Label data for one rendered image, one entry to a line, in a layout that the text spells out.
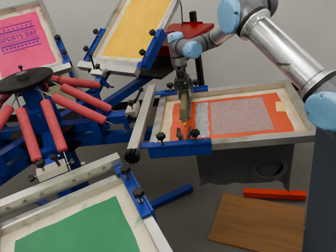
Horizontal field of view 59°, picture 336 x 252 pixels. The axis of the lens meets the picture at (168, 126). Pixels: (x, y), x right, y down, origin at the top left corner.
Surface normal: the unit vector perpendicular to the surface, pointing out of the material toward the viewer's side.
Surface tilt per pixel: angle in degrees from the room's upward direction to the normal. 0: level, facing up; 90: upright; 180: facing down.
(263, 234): 0
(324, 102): 94
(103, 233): 0
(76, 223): 0
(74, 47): 90
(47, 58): 32
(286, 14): 90
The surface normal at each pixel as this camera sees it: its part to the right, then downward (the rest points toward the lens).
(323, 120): -0.76, 0.50
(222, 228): -0.17, -0.83
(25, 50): 0.07, -0.48
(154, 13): -0.44, -0.43
